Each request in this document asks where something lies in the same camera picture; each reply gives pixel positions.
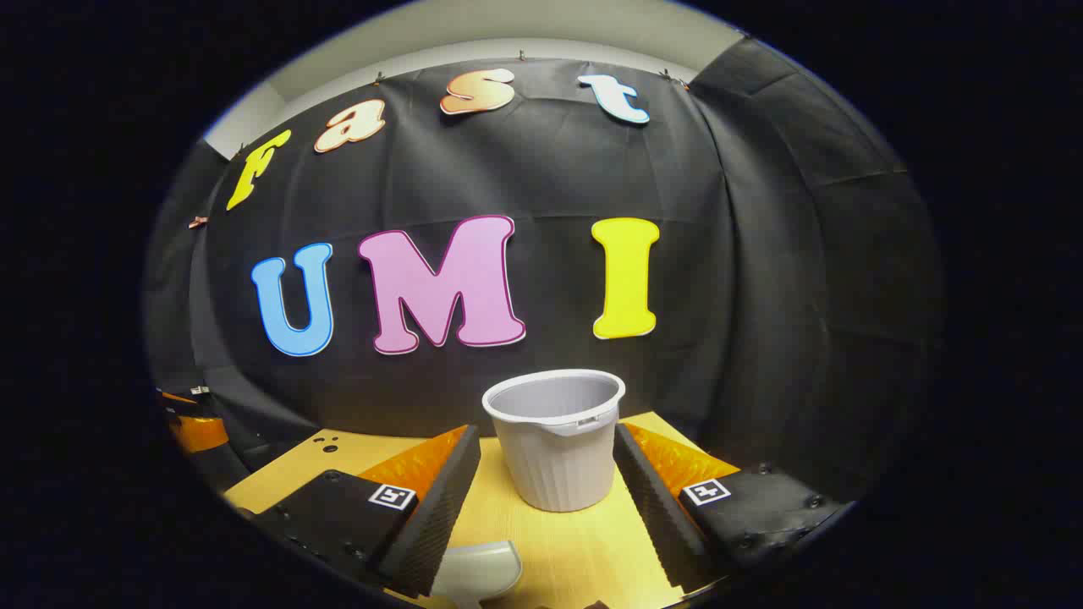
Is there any grey ribbed garbage bin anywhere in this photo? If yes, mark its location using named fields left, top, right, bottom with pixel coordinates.
left=482, top=369, right=627, bottom=513

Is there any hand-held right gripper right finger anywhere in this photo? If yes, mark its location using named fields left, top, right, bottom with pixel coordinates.
left=613, top=423, right=848, bottom=593

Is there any grey plastic dustpan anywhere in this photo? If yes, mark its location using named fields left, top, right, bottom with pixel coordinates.
left=430, top=541, right=524, bottom=608

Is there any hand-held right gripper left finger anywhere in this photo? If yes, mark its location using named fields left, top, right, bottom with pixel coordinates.
left=252, top=425, right=481, bottom=598

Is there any black backdrop cloth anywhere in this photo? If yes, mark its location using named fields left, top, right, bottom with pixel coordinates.
left=144, top=38, right=944, bottom=508

